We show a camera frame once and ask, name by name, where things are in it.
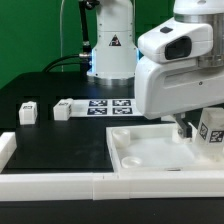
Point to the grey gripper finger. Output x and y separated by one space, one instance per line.
184 129

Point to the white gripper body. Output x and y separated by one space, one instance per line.
176 87

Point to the white square tabletop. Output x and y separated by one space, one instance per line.
150 148

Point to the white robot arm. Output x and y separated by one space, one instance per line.
113 60

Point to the white sheet with tags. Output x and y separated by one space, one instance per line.
104 108

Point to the white obstacle fence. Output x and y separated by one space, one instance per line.
76 186

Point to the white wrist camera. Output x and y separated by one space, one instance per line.
172 41

